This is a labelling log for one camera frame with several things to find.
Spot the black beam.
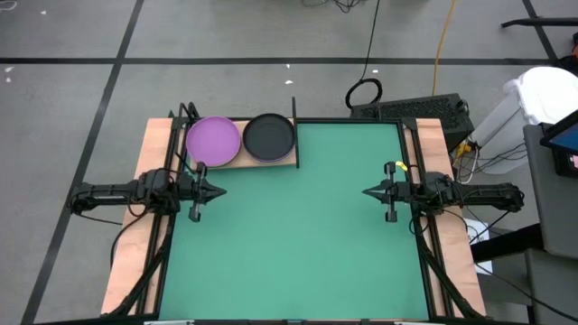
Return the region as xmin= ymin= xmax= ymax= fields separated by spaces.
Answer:
xmin=471 ymin=223 xmax=545 ymax=264

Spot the white trash bin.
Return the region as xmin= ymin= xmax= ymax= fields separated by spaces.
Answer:
xmin=471 ymin=66 xmax=578 ymax=176

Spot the black round plate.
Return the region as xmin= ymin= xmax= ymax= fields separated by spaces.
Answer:
xmin=242 ymin=112 xmax=297 ymax=163

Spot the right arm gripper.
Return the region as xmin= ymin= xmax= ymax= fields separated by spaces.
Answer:
xmin=362 ymin=162 xmax=425 ymax=223

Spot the yellow cable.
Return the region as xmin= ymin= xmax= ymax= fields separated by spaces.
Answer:
xmin=432 ymin=0 xmax=456 ymax=97

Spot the black stand leg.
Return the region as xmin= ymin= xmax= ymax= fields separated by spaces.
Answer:
xmin=500 ymin=16 xmax=578 ymax=30

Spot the black aluminium table frame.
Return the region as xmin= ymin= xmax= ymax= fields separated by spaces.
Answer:
xmin=101 ymin=116 xmax=488 ymax=325

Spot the green table mat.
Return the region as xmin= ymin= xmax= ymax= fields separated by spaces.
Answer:
xmin=157 ymin=121 xmax=430 ymax=321

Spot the white paper sheet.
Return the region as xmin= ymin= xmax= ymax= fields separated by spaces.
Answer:
xmin=464 ymin=218 xmax=494 ymax=275

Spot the yellow plug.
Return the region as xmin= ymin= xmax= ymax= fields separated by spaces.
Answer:
xmin=454 ymin=141 xmax=474 ymax=160

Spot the black frame wooden shelf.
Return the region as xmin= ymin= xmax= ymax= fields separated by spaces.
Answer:
xmin=173 ymin=97 xmax=302 ymax=175

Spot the black cable with loop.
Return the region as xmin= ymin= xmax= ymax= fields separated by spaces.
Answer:
xmin=345 ymin=0 xmax=384 ymax=110

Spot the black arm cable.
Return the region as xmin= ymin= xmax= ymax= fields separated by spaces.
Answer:
xmin=109 ymin=209 xmax=153 ymax=272

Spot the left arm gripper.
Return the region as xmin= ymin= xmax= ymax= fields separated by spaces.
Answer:
xmin=173 ymin=162 xmax=227 ymax=223

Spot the black screen device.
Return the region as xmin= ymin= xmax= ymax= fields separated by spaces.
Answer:
xmin=540 ymin=109 xmax=578 ymax=180

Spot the grey cabinet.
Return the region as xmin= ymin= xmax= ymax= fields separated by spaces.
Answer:
xmin=523 ymin=124 xmax=578 ymax=325

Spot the black perforated computer case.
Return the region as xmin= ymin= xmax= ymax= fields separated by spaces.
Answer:
xmin=350 ymin=92 xmax=476 ymax=153

